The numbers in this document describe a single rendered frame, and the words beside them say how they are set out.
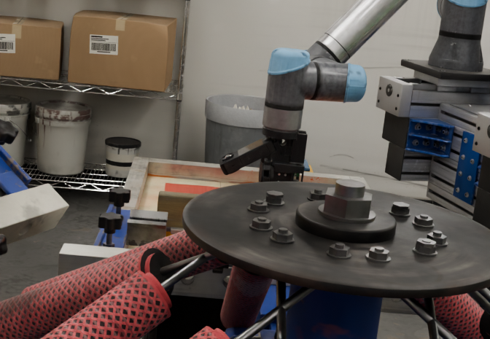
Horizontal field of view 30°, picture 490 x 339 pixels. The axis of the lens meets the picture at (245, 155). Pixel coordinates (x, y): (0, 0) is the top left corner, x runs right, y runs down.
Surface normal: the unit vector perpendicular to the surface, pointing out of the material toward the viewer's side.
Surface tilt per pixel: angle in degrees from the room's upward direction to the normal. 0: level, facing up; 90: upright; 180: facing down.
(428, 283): 0
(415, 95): 90
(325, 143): 90
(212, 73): 90
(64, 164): 93
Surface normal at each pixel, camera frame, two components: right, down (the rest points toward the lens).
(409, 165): 0.32, 0.25
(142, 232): 0.04, 0.24
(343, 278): 0.10, -0.97
